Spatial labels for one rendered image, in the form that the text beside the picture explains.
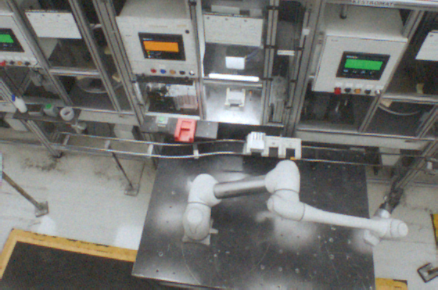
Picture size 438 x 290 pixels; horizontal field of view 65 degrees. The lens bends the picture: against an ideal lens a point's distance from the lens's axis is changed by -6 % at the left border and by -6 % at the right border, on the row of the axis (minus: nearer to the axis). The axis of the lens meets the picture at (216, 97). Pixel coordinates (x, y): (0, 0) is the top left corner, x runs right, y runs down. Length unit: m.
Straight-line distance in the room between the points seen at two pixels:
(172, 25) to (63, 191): 2.20
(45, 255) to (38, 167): 0.89
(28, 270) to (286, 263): 2.14
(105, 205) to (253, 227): 1.50
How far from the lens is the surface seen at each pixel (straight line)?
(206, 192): 2.30
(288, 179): 2.01
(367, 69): 2.11
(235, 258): 2.45
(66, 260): 3.42
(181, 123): 2.56
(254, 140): 2.49
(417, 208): 3.64
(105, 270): 3.27
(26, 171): 3.95
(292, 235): 2.51
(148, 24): 2.00
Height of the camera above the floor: 3.06
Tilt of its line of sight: 52 degrees down
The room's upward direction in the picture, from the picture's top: 4 degrees counter-clockwise
